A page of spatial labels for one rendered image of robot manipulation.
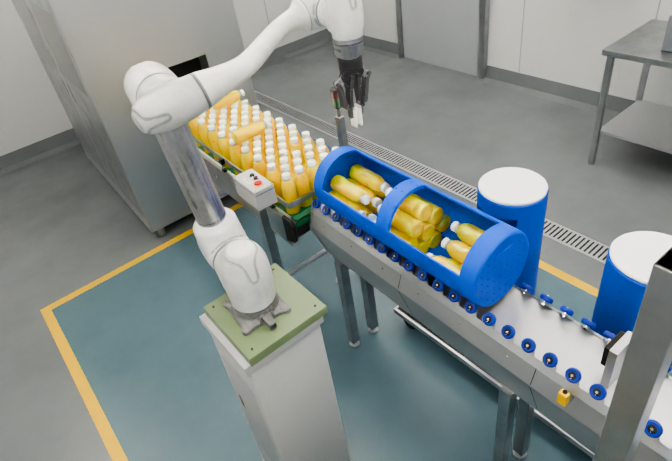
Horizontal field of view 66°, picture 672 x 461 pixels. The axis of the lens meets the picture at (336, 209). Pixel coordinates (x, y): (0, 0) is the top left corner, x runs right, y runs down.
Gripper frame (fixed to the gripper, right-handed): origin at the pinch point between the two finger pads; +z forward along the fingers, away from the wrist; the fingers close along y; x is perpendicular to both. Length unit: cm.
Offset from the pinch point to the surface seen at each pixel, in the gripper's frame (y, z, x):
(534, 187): -71, 53, 19
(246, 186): 23, 49, -62
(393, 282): -3, 72, 9
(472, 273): -7, 41, 46
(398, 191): -12.4, 34.5, 3.7
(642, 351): 11, 5, 104
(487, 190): -56, 54, 7
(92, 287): 108, 161, -194
